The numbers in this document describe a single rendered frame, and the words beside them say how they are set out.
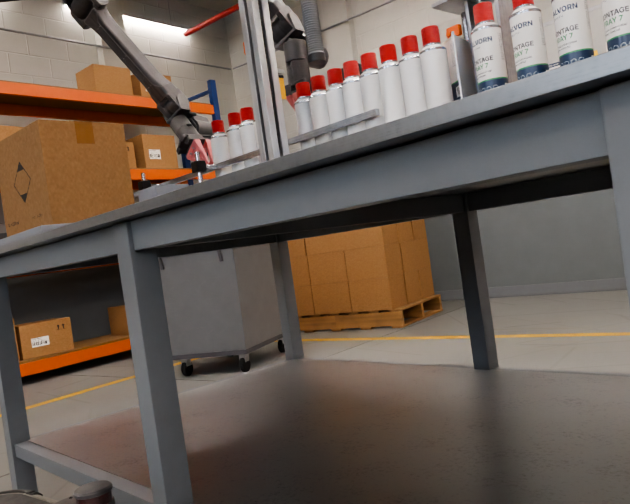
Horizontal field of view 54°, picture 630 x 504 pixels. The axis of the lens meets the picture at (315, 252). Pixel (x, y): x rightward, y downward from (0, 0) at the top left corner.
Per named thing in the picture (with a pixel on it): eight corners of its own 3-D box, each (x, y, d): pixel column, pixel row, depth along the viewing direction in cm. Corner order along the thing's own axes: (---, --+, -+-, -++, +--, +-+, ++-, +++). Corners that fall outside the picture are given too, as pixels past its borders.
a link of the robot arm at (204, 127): (160, 109, 189) (175, 92, 184) (191, 115, 197) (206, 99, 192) (171, 143, 185) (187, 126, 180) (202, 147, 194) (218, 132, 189)
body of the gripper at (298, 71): (297, 98, 161) (293, 69, 161) (324, 87, 154) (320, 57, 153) (277, 96, 157) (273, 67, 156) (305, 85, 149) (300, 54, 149)
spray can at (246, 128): (271, 184, 162) (260, 106, 161) (255, 185, 158) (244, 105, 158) (259, 187, 165) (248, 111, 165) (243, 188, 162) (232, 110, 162)
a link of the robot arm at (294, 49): (277, 40, 155) (294, 33, 151) (295, 45, 160) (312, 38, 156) (281, 68, 155) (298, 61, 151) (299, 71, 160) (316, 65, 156)
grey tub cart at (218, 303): (226, 353, 471) (208, 228, 470) (303, 347, 448) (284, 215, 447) (158, 383, 388) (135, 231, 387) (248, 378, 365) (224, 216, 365)
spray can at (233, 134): (258, 188, 165) (247, 111, 165) (242, 188, 162) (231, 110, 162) (246, 191, 169) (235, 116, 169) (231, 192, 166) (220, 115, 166)
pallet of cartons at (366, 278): (443, 310, 543) (420, 151, 542) (402, 328, 474) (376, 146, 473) (328, 317, 610) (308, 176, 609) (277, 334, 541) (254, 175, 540)
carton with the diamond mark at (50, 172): (137, 219, 174) (123, 123, 173) (53, 225, 156) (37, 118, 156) (86, 232, 194) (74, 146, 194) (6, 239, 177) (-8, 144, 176)
